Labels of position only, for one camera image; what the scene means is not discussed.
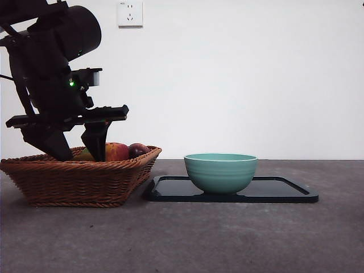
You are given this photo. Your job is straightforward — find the yellow brown round fruit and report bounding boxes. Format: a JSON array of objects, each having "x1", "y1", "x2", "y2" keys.
[{"x1": 73, "y1": 147, "x2": 96, "y2": 162}]

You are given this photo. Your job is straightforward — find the teal ribbed bowl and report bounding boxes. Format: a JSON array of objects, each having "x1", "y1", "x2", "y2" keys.
[{"x1": 184, "y1": 153, "x2": 259, "y2": 196}]

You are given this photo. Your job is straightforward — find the red yellow apple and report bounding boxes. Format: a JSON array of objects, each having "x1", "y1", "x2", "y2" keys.
[{"x1": 105, "y1": 142, "x2": 130, "y2": 162}]

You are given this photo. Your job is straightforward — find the dark red plum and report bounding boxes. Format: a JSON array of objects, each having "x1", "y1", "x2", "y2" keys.
[{"x1": 127, "y1": 143, "x2": 151, "y2": 159}]

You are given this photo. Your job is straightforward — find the brown wicker basket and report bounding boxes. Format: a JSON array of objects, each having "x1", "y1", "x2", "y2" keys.
[{"x1": 0, "y1": 145, "x2": 163, "y2": 208}]

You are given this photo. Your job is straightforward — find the dark green rectangular tray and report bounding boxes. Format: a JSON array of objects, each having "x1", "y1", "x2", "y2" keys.
[{"x1": 143, "y1": 175, "x2": 319, "y2": 203}]

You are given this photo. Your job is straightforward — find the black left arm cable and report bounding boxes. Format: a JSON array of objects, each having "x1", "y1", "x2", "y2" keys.
[{"x1": 0, "y1": 74, "x2": 32, "y2": 116}]

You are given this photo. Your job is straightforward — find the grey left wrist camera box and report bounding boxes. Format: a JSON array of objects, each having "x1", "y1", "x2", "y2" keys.
[{"x1": 71, "y1": 67, "x2": 103, "y2": 88}]

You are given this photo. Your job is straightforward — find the white wall socket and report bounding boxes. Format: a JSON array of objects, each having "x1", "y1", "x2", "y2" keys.
[{"x1": 118, "y1": 0, "x2": 144, "y2": 28}]

